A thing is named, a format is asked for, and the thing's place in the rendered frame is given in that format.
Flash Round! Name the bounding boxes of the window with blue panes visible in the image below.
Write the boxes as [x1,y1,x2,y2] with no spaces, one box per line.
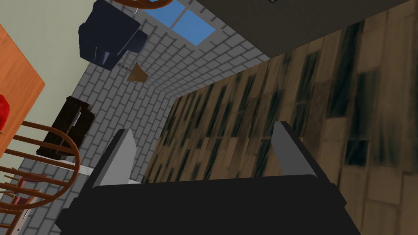
[141,0,216,47]

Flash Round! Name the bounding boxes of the dark brown wooden cabinet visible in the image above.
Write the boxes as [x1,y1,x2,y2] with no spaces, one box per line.
[36,95,96,161]

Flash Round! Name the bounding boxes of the orange wooden table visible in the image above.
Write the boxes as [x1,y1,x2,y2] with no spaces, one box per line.
[0,24,46,159]

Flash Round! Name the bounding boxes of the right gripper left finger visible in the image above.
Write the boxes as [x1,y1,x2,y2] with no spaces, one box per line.
[82,128,138,189]

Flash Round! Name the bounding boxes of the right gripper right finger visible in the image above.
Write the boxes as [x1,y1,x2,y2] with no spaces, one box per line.
[271,121,331,185]

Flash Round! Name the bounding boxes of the red object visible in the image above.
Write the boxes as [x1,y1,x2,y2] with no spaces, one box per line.
[0,94,10,132]

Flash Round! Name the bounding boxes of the brown wooden spindle chair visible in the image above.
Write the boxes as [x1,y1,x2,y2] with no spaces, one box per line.
[0,120,81,235]

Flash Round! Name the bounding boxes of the dark blue armchair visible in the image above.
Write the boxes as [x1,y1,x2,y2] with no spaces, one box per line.
[78,0,149,71]

